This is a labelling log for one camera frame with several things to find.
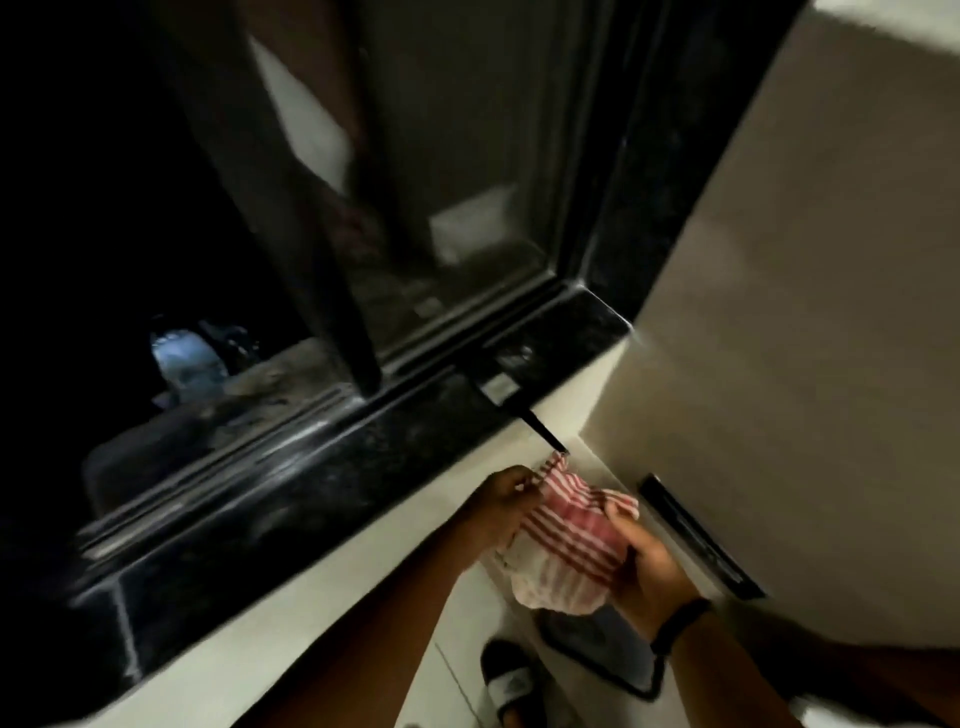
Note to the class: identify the person's left hand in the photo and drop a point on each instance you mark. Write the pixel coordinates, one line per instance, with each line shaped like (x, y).
(491, 510)

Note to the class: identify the person's right hand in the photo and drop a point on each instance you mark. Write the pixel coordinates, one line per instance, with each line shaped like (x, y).
(656, 577)

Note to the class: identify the person's left fingers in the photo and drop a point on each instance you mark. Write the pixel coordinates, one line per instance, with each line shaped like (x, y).
(523, 478)

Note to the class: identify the person's right thumb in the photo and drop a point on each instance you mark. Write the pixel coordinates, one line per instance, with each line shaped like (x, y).
(618, 525)

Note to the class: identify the red white striped cloth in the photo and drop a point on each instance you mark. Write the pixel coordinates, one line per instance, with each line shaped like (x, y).
(574, 540)

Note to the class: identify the person's right forearm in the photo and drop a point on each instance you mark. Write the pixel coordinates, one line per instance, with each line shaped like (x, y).
(724, 675)

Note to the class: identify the person's left forearm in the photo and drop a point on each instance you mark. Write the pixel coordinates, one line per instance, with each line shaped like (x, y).
(375, 637)

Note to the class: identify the black wristband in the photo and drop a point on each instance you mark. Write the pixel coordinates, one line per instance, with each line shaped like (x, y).
(679, 626)

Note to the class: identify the black floor mat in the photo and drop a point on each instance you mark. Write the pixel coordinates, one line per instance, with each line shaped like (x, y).
(600, 652)

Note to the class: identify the black granite window sill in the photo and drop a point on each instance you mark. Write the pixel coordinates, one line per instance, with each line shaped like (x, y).
(337, 480)

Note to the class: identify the blue plastic object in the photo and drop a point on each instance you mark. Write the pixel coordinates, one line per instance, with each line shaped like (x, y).
(187, 364)

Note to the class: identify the black wall switch plate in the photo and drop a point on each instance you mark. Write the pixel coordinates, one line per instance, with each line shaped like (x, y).
(701, 540)

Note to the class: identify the black sliding window frame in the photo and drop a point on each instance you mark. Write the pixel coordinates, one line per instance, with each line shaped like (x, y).
(465, 187)

